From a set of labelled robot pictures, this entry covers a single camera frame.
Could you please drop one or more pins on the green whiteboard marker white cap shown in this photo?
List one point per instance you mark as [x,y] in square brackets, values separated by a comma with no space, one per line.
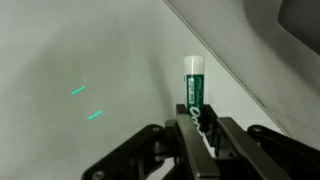
[194,86]

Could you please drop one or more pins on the large whiteboard panel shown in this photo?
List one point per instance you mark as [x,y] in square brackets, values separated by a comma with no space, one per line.
[83,66]

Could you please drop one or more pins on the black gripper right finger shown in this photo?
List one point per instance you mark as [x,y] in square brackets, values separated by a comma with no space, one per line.
[246,150]

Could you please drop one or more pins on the black chair seat cushion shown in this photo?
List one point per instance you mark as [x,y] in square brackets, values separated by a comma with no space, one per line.
[300,20]

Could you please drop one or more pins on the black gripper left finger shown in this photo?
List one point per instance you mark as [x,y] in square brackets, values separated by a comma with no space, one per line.
[190,150]

